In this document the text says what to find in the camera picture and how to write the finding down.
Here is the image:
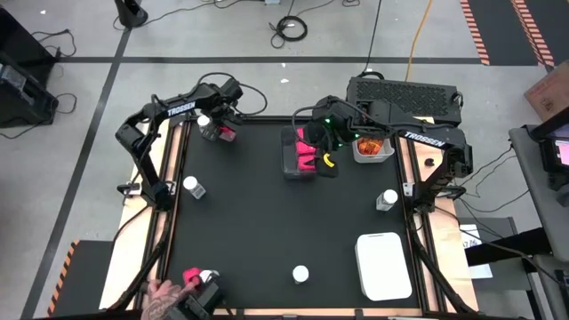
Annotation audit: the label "black handheld device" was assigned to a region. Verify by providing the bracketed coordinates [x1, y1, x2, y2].
[176, 280, 223, 320]

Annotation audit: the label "black power cable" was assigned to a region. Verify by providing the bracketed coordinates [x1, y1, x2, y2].
[357, 0, 384, 80]

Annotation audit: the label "grey translucent plastic bin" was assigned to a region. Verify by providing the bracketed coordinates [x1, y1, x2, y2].
[280, 125, 319, 180]

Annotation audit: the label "monitor with pink screen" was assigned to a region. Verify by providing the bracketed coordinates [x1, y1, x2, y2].
[539, 132, 569, 175]

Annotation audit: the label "grey desk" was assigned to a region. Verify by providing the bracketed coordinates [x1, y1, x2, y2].
[509, 124, 569, 320]

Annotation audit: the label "white paper sheet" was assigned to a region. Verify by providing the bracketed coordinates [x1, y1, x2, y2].
[457, 221, 494, 281]

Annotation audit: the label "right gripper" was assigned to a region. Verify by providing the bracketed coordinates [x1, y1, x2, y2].
[306, 106, 355, 172]

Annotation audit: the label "wooden side board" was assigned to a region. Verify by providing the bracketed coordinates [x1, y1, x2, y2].
[98, 119, 183, 312]
[397, 116, 480, 312]

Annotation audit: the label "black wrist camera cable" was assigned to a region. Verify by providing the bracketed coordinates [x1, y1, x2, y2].
[195, 72, 268, 116]

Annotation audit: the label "black cable coil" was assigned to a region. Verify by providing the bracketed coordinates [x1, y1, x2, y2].
[268, 15, 309, 49]

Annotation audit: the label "black mat orange stripes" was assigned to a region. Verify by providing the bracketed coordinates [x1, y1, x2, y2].
[46, 239, 115, 317]
[510, 0, 569, 68]
[460, 0, 537, 67]

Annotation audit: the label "black floor stand base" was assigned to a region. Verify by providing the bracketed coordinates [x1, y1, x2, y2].
[114, 0, 149, 28]

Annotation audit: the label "black floor cable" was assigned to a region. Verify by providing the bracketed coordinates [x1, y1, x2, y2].
[0, 92, 79, 140]
[457, 188, 531, 214]
[30, 28, 77, 59]

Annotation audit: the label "black clamp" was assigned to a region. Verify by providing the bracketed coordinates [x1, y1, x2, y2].
[116, 181, 143, 196]

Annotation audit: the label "black diagonal support strut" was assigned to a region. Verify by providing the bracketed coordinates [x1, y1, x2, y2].
[406, 217, 475, 315]
[108, 212, 172, 312]

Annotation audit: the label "yellow cord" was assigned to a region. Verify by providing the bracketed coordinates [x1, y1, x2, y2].
[404, 0, 435, 84]

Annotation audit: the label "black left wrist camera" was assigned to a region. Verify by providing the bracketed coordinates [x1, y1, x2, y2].
[220, 77, 244, 102]

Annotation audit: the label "black equipment cart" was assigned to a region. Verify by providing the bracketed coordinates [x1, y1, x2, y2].
[0, 6, 60, 129]

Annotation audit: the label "person's hand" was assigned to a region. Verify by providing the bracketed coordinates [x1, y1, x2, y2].
[140, 278, 197, 320]

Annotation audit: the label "cardboard box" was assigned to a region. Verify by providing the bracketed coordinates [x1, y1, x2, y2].
[524, 60, 569, 122]

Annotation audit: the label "black perforated computer case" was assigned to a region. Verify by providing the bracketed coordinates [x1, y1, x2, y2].
[346, 76, 463, 128]

